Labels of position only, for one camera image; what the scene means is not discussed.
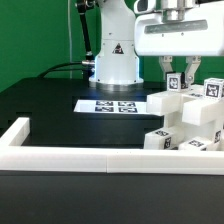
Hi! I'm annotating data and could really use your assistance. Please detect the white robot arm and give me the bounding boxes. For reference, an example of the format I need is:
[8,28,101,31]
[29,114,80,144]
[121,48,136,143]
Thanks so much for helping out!
[89,0,224,91]

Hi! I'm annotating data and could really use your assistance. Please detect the white chair back part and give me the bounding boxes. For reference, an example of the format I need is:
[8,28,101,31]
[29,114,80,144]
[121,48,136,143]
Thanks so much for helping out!
[146,85,224,126]

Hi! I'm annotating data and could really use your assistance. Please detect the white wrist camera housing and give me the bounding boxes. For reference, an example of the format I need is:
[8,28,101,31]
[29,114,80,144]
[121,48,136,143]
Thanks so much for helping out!
[134,0,161,14]

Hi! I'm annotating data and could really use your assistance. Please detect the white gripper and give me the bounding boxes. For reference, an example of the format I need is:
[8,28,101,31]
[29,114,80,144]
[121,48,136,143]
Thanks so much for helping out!
[134,1,224,88]

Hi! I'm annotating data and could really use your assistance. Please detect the white chair seat part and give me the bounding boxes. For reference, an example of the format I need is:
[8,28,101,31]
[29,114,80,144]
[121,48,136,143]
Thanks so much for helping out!
[159,84,224,150]

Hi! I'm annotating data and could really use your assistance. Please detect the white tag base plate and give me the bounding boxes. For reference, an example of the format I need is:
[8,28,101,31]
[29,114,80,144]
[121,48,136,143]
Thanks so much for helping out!
[74,100,146,114]

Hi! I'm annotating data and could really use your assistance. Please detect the black pole with clamp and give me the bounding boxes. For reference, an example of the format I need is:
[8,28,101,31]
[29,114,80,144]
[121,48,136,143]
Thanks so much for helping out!
[75,0,96,64]

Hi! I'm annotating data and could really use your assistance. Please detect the black cable bundle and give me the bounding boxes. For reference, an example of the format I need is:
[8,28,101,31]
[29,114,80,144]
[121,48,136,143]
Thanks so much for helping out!
[37,61,91,79]

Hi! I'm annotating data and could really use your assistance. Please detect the white U-shaped frame fence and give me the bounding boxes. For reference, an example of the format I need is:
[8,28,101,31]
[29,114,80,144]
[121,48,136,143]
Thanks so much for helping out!
[0,117,224,175]

